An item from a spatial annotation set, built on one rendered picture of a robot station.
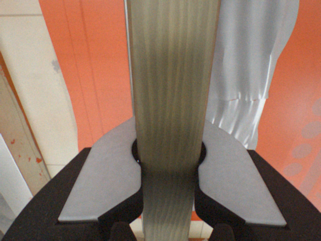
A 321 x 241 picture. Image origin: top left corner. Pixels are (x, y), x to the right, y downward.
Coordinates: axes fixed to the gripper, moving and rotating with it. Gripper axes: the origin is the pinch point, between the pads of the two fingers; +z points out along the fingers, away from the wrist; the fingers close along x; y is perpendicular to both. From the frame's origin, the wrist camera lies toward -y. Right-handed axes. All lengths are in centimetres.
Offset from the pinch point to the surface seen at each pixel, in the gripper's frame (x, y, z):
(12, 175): -16.4, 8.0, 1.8
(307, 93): 14.0, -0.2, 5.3
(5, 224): -181, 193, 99
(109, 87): -5.7, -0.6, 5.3
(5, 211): -170, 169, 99
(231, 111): 6.6, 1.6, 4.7
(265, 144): 11.7, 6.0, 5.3
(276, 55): 9.7, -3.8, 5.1
